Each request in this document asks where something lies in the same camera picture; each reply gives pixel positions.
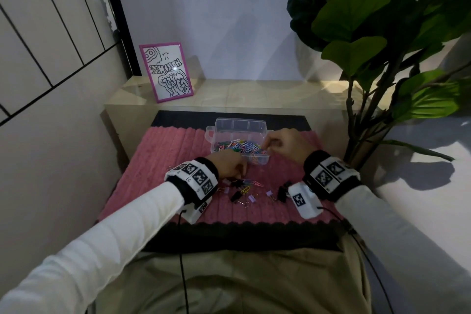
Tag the person's right hand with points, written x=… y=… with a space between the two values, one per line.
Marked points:
x=292 y=144

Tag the person's left hand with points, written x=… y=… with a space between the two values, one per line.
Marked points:
x=228 y=164

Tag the black binder clip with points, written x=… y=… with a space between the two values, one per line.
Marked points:
x=235 y=196
x=282 y=192
x=235 y=182

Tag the pile of colourful paper clips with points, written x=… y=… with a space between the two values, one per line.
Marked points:
x=239 y=146
x=245 y=189

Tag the transparent storage box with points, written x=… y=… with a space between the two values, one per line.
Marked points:
x=239 y=126

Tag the person's left forearm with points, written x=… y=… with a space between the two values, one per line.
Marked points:
x=84 y=251

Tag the person's right forearm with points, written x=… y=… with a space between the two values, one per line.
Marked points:
x=401 y=247

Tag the person's olive trousers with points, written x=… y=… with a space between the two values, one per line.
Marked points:
x=228 y=280

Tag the black left wristband with markers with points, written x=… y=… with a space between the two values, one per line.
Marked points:
x=193 y=179

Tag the black wristband with markers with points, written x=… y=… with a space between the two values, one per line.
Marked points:
x=329 y=175
x=193 y=179

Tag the black right wristband with markers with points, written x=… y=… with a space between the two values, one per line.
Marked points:
x=329 y=175

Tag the beige wooden shelf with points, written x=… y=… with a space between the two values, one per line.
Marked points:
x=265 y=94

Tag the pink ribbed mat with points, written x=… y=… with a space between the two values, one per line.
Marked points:
x=154 y=163

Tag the pink framed drawing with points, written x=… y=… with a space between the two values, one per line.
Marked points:
x=167 y=72

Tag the green leafy plant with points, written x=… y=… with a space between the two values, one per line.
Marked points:
x=353 y=12

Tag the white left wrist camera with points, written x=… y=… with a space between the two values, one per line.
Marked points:
x=195 y=210

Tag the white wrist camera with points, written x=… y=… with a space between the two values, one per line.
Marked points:
x=195 y=210
x=303 y=201

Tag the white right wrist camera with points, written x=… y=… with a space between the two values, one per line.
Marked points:
x=303 y=201

